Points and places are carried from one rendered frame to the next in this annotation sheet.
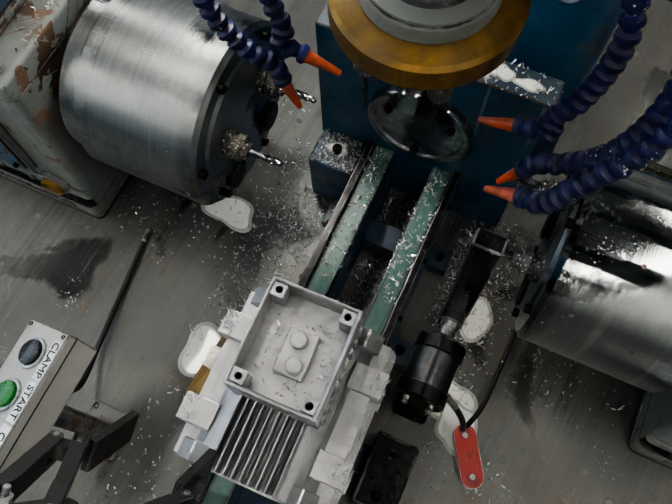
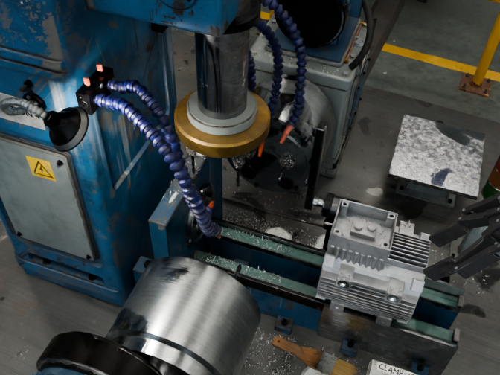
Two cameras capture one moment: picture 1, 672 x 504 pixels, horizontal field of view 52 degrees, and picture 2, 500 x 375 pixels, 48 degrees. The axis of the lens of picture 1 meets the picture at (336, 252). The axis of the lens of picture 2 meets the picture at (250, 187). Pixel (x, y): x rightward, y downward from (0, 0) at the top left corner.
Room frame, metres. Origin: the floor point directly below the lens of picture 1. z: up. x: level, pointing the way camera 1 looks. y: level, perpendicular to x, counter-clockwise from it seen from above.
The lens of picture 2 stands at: (0.51, 0.72, 2.02)
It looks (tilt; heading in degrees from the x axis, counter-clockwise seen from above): 47 degrees down; 260
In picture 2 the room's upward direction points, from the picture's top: 3 degrees clockwise
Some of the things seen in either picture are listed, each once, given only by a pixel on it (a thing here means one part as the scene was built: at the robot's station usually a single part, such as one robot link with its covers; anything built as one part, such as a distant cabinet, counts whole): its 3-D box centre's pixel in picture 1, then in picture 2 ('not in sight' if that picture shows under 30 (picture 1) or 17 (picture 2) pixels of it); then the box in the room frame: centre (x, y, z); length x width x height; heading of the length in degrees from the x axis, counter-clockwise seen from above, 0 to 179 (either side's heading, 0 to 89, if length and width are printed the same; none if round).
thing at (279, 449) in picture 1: (288, 403); (372, 266); (0.13, 0.06, 1.01); 0.20 x 0.19 x 0.19; 154
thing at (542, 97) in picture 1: (432, 108); (177, 219); (0.54, -0.15, 0.97); 0.30 x 0.11 x 0.34; 63
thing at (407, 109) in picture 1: (418, 128); (202, 214); (0.48, -0.12, 1.02); 0.15 x 0.02 x 0.15; 63
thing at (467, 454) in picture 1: (467, 456); not in sight; (0.07, -0.17, 0.81); 0.09 x 0.03 x 0.02; 3
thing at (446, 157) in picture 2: not in sight; (433, 167); (-0.21, -0.36, 0.86); 0.27 x 0.24 x 0.12; 63
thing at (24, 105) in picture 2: not in sight; (47, 112); (0.71, 0.03, 1.46); 0.18 x 0.11 x 0.13; 153
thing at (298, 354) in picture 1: (296, 354); (361, 234); (0.16, 0.05, 1.11); 0.12 x 0.11 x 0.07; 154
